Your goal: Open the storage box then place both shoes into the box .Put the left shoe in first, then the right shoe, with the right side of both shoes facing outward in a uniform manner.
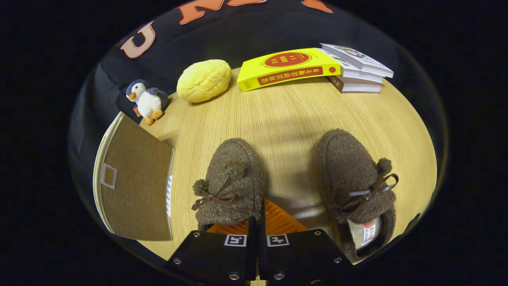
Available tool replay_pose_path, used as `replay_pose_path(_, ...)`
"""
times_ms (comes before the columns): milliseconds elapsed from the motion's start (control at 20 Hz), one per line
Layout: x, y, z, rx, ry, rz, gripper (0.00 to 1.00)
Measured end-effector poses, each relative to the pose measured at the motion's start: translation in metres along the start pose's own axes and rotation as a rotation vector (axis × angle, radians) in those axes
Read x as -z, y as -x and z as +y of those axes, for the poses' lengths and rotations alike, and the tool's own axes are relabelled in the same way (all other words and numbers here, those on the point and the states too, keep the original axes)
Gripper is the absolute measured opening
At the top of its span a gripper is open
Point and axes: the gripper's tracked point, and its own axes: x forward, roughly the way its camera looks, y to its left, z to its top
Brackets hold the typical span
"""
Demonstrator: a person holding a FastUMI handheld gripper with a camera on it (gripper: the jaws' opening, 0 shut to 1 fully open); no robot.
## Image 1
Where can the yellow book with red circle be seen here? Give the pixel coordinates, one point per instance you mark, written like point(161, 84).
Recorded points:
point(285, 67)

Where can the penguin plush toy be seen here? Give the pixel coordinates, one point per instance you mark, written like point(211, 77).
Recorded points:
point(149, 101)

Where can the yellow bun-shaped squishy toy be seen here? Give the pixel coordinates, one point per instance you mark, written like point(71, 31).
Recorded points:
point(204, 79)

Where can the black backdrop cloth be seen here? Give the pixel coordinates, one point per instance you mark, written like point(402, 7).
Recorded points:
point(246, 28)

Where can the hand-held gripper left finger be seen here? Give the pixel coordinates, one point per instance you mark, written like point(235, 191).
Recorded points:
point(206, 254)

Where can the brown cover book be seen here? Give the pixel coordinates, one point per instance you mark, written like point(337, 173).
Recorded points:
point(357, 87)

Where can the brown fuzzy shoe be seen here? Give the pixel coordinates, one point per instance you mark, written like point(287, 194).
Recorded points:
point(349, 167)
point(242, 186)

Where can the white illustrated cover book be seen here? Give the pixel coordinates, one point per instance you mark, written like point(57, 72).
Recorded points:
point(357, 58)

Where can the brown fabric storage box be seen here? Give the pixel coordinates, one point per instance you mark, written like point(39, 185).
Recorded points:
point(135, 186)

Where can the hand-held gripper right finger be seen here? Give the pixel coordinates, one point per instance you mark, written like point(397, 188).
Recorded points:
point(301, 254)

